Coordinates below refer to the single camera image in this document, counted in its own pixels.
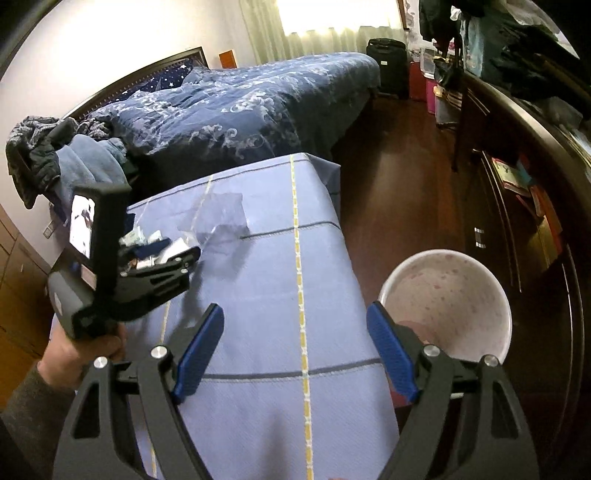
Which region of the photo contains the clear plastic container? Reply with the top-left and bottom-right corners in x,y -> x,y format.
418,46 -> 439,79

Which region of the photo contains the person's left hand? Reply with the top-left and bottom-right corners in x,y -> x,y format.
37,318 -> 127,393

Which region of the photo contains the dark wooden headboard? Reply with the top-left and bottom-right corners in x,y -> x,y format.
60,46 -> 207,121

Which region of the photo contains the white speckled waste bin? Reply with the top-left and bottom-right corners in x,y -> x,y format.
379,249 -> 513,402

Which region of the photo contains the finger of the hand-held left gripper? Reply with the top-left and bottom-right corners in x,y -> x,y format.
120,246 -> 202,283

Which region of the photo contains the brown wooden dresser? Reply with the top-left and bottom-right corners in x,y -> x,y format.
0,203 -> 61,411

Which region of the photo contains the starry blue pillow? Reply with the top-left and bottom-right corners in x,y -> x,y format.
134,59 -> 204,95

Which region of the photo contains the teal book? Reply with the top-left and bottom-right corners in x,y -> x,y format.
515,154 -> 536,185

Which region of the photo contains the clear plastic bag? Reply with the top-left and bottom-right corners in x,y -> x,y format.
178,191 -> 250,252

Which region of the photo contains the blue fleece blanket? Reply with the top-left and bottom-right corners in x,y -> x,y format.
55,134 -> 132,204

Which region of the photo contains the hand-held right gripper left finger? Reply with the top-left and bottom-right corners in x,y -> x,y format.
53,302 -> 225,480

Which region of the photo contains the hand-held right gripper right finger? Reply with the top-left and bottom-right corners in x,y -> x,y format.
367,301 -> 541,480

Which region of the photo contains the hanging black jacket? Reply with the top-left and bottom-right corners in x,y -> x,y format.
418,0 -> 467,56

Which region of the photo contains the dark wooden cabinet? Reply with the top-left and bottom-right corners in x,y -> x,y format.
450,69 -> 591,462

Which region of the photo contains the light blue patterned package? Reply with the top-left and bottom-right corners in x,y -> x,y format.
464,18 -> 485,70

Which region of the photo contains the red box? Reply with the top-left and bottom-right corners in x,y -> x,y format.
409,60 -> 428,101

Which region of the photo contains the black suitcase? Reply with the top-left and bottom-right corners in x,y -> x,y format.
367,38 -> 410,100

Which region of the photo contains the pile of grey clothes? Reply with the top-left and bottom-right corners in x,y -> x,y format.
6,115 -> 114,208

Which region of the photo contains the row of red books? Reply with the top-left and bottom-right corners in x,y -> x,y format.
517,185 -> 561,259

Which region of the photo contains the white basket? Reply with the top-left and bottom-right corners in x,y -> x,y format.
434,90 -> 462,125

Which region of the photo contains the black handbag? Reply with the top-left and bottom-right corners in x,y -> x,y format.
434,60 -> 462,93

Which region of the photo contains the stack of folded dark clothes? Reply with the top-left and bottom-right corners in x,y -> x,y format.
480,14 -> 583,93

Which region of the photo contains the bed with blue blanket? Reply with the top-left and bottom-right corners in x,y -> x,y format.
85,52 -> 382,162

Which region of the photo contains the red cover book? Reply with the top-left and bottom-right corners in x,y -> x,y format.
490,157 -> 532,195

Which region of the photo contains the sheer window curtain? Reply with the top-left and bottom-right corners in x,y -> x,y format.
240,0 -> 407,70

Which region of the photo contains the person's left forearm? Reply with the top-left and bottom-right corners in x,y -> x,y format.
0,362 -> 77,480

